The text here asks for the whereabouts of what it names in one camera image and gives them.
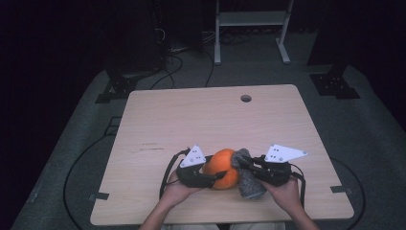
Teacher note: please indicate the orange plush toy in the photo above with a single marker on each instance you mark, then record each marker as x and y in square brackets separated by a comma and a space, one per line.
[223, 166]

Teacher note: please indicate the black stand base plate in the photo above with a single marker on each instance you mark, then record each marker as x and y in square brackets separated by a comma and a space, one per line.
[335, 84]
[118, 87]

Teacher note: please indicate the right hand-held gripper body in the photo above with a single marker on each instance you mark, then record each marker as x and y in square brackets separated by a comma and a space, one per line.
[274, 172]

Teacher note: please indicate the grey fuzzy sock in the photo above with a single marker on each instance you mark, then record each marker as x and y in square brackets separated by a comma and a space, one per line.
[250, 187]

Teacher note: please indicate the grey floor tape piece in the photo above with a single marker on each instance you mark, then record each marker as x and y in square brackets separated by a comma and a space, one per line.
[341, 189]
[99, 195]

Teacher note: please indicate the person's left hand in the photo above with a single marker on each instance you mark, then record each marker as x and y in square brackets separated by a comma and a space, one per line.
[178, 193]

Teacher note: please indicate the person's right hand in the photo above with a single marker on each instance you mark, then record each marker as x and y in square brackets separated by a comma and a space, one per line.
[287, 195]

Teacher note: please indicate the white metal stand frame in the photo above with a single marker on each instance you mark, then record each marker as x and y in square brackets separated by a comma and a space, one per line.
[252, 18]

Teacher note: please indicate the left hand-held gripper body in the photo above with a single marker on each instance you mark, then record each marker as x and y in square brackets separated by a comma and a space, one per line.
[191, 179]

